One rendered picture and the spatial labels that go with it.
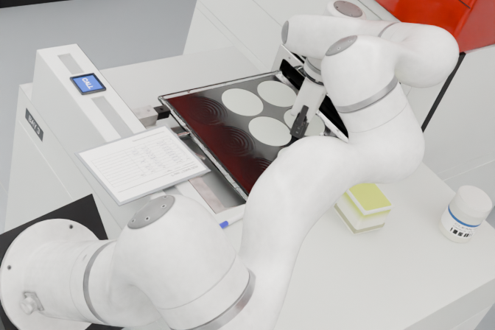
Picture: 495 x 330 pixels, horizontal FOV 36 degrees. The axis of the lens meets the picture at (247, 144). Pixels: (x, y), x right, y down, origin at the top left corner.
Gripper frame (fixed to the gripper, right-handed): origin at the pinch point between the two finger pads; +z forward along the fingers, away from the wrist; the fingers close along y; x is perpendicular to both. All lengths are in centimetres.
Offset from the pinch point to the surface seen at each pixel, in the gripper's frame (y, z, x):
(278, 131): 1.1, 2.4, -3.9
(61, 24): -124, 92, -127
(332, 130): -8.4, 2.3, 6.6
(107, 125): 31.4, -3.7, -32.2
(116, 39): -131, 92, -103
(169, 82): -8.8, 10.3, -35.1
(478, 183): -45, 23, 49
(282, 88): -15.4, 2.3, -8.8
